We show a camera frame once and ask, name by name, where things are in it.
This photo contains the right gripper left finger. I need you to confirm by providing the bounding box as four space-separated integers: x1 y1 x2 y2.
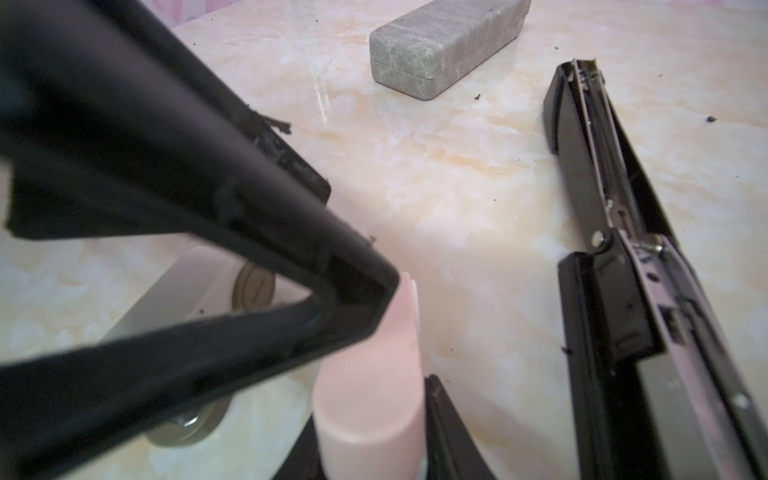
273 415 326 480

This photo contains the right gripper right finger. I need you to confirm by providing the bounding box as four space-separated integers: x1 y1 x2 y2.
425 375 496 480

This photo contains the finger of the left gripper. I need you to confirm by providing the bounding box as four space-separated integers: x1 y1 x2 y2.
1 1 399 479

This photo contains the black stapler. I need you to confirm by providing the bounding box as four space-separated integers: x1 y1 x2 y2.
543 60 767 479

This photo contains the grey stone block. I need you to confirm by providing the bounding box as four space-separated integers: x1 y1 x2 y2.
369 0 531 101

